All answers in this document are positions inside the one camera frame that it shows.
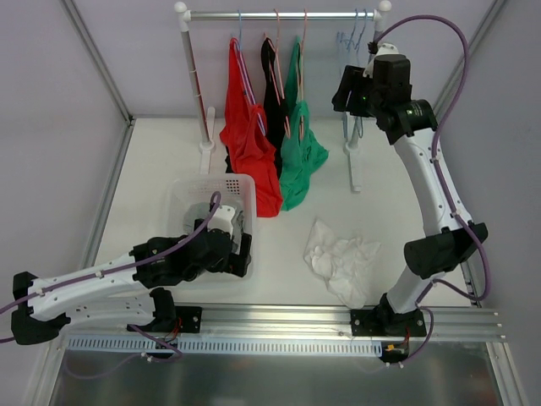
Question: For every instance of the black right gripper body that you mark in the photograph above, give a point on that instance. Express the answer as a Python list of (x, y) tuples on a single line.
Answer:
[(345, 90)]

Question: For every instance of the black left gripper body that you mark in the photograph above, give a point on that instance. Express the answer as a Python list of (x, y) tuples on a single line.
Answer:
[(242, 255)]

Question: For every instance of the grey tank top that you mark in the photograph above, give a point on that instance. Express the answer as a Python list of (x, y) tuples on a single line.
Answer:
[(200, 212)]

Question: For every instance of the light blue hanger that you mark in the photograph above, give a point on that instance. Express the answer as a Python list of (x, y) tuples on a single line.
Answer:
[(341, 44), (353, 50)]

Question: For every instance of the pink hanger of green top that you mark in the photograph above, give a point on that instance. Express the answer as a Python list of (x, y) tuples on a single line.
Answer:
[(302, 76)]

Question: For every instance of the green tank top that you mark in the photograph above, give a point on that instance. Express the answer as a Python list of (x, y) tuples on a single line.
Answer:
[(301, 153)]

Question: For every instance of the white tank top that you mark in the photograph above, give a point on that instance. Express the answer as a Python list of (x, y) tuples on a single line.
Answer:
[(344, 265)]

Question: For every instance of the red tank top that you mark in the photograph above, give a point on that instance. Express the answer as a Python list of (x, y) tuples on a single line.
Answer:
[(250, 153)]

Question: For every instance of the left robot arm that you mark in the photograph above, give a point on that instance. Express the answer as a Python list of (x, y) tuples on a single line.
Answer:
[(133, 290)]

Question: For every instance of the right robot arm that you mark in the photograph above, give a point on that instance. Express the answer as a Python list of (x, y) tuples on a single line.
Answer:
[(383, 91)]

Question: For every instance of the black tank top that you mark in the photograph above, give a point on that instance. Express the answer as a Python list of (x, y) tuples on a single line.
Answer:
[(275, 113)]

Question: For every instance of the pink hanger of black top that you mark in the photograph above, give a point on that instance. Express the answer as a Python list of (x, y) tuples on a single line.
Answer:
[(275, 68)]

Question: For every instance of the blue hanger of red top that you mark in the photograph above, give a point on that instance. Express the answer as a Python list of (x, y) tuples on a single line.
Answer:
[(236, 52)]

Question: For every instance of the white clothes rack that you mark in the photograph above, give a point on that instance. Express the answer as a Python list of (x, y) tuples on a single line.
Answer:
[(207, 117)]

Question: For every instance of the white plastic basket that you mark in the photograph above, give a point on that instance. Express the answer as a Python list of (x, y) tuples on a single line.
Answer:
[(235, 189)]

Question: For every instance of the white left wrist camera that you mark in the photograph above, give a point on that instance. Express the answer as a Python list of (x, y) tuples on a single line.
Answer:
[(223, 219)]

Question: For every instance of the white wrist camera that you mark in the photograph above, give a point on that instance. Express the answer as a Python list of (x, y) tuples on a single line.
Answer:
[(223, 219), (383, 49)]

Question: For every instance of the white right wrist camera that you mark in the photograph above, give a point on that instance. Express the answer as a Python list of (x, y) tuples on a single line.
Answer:
[(383, 49)]

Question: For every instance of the aluminium mounting rail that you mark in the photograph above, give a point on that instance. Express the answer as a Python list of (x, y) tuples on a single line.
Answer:
[(444, 323)]

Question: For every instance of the white slotted cable duct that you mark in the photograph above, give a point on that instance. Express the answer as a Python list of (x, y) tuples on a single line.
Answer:
[(224, 345)]

